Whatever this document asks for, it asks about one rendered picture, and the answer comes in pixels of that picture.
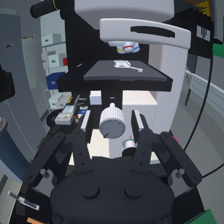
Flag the grey metal shelf unit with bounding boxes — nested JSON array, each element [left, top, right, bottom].
[[39, 10, 70, 114]]

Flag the black cable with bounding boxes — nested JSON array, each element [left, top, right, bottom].
[[183, 10, 224, 178]]

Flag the white objective turret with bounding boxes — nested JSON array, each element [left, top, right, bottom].
[[108, 41, 140, 54]]

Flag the green flat sheet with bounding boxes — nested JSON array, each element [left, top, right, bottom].
[[185, 208, 218, 224]]

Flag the white ribbed focus knob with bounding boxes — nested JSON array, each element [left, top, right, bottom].
[[99, 103, 126, 140]]

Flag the open grey slide box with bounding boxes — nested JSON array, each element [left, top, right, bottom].
[[54, 95, 80, 125]]

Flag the black round stool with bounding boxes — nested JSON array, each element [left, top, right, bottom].
[[46, 109, 62, 128]]

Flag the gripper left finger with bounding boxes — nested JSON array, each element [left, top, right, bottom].
[[23, 110, 95, 188]]

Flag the white wall trunking rail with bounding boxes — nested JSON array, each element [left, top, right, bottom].
[[184, 69, 224, 107]]

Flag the black microscope stage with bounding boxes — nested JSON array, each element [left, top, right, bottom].
[[56, 60, 174, 93]]

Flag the grey tall cabinet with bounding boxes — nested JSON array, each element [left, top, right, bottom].
[[0, 14, 47, 177]]

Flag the glass slide pink sample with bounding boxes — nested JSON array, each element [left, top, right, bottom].
[[114, 60, 131, 68]]

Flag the black box-shaped device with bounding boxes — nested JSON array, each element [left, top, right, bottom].
[[0, 64, 16, 103]]

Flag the orange flat object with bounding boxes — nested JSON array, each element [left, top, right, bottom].
[[26, 216, 45, 224]]

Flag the blue storage box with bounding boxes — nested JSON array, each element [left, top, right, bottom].
[[45, 71, 66, 90]]

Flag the white microscope body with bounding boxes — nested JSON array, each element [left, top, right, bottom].
[[69, 0, 192, 165]]

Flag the white wall socket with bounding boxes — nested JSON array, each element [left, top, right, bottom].
[[183, 72, 194, 88]]

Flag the white cube box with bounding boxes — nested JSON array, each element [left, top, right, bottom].
[[89, 90, 102, 105]]

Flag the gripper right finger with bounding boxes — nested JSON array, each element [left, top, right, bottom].
[[129, 110, 203, 188]]

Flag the grey pen-shaped tool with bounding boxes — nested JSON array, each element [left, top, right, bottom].
[[8, 191, 41, 211]]

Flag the small white collar knob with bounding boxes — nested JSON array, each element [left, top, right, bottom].
[[121, 136, 138, 149]]

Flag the green bin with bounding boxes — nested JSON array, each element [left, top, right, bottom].
[[212, 43, 224, 59]]

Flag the small black knurled knob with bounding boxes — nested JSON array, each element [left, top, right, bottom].
[[121, 147, 137, 157]]

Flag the yellow warning sign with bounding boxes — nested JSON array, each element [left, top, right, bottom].
[[197, 0, 211, 18]]

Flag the white storage box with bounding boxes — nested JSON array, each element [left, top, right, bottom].
[[48, 93, 70, 109], [41, 33, 62, 47], [42, 52, 66, 69]]

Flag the black knurled eyepiece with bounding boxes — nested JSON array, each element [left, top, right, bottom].
[[30, 0, 75, 19]]

